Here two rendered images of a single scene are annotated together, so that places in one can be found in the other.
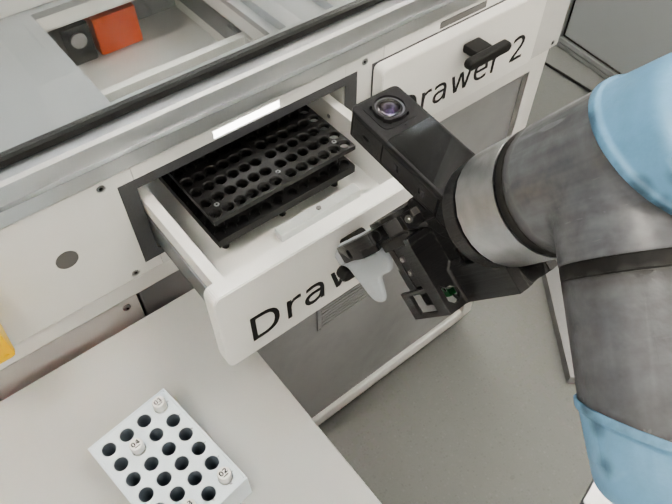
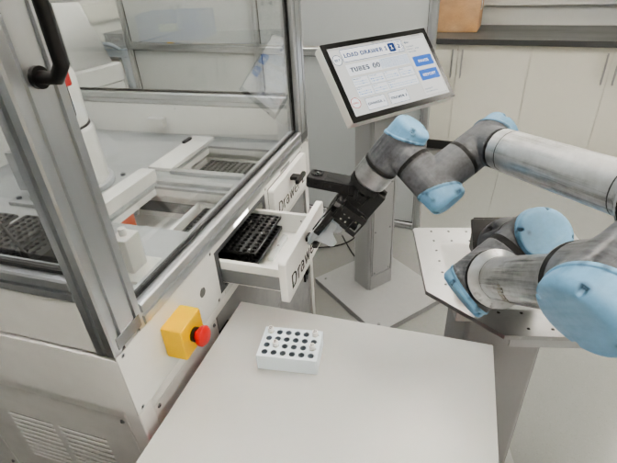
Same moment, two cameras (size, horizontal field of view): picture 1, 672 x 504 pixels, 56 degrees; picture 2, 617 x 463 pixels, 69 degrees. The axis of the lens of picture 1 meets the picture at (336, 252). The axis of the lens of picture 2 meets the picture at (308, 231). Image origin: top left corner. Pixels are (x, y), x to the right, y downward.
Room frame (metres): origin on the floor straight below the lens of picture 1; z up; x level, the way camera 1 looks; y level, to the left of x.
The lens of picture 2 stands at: (-0.38, 0.46, 1.47)
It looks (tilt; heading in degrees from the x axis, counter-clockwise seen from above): 32 degrees down; 328
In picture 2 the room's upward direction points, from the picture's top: 3 degrees counter-clockwise
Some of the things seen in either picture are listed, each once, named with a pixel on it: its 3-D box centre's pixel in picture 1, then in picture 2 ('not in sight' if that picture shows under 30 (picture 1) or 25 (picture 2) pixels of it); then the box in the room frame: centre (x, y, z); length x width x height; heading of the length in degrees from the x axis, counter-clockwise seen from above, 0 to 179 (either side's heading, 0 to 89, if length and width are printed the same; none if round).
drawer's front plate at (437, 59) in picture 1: (461, 62); (289, 186); (0.70, -0.16, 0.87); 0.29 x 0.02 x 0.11; 129
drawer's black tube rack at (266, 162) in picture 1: (232, 147); (229, 239); (0.54, 0.12, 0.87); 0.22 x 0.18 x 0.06; 39
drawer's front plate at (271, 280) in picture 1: (344, 252); (304, 247); (0.38, -0.01, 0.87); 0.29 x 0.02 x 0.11; 129
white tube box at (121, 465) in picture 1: (170, 470); (290, 349); (0.20, 0.15, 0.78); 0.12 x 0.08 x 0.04; 46
